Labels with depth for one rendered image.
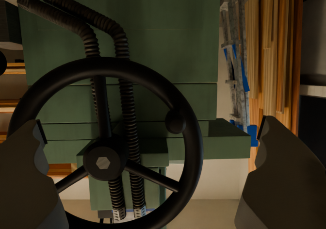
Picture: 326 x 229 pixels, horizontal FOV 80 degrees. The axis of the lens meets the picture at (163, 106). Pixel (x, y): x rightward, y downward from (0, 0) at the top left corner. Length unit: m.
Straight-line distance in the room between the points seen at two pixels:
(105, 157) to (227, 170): 3.23
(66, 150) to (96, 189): 0.14
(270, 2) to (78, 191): 3.58
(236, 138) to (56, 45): 0.47
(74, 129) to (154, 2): 0.34
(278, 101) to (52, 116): 1.63
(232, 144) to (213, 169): 2.89
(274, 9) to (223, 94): 1.57
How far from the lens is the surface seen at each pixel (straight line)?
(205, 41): 0.48
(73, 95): 0.50
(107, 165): 0.29
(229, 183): 3.58
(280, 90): 1.80
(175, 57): 0.46
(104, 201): 0.45
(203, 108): 0.48
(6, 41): 0.52
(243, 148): 0.54
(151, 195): 0.43
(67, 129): 0.52
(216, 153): 0.52
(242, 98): 1.31
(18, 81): 3.73
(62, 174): 3.14
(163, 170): 0.90
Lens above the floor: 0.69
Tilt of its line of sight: 9 degrees up
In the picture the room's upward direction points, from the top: 179 degrees clockwise
